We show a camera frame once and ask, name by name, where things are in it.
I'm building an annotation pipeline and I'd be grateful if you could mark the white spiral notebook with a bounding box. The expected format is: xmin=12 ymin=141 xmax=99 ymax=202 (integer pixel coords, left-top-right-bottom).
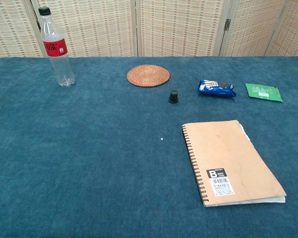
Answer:
xmin=181 ymin=119 xmax=287 ymax=208

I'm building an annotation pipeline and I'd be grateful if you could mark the small black cap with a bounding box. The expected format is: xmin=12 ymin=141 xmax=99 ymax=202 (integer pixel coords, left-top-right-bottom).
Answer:
xmin=168 ymin=90 xmax=179 ymax=104

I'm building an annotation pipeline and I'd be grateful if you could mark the round woven rattan coaster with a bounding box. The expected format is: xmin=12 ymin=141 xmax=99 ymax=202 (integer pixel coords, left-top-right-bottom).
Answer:
xmin=126 ymin=64 xmax=171 ymax=88

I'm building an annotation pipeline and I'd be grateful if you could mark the blue cookie snack packet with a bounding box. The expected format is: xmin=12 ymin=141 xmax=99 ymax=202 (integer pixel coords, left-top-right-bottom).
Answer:
xmin=197 ymin=79 xmax=237 ymax=98

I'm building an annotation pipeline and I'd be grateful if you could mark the blue felt table cloth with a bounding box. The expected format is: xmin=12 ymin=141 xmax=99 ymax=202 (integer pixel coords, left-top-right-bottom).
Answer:
xmin=0 ymin=56 xmax=298 ymax=238

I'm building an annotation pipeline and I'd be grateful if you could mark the woven bamboo folding screen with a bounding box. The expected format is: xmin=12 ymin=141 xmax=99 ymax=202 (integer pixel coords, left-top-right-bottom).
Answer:
xmin=0 ymin=0 xmax=298 ymax=61

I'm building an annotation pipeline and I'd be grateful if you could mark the clear plastic cola bottle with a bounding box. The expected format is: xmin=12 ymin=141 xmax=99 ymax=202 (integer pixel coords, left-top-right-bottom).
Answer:
xmin=38 ymin=7 xmax=76 ymax=88

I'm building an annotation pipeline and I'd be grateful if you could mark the green foil sachet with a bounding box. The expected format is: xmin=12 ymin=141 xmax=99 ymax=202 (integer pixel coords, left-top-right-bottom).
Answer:
xmin=245 ymin=83 xmax=284 ymax=103

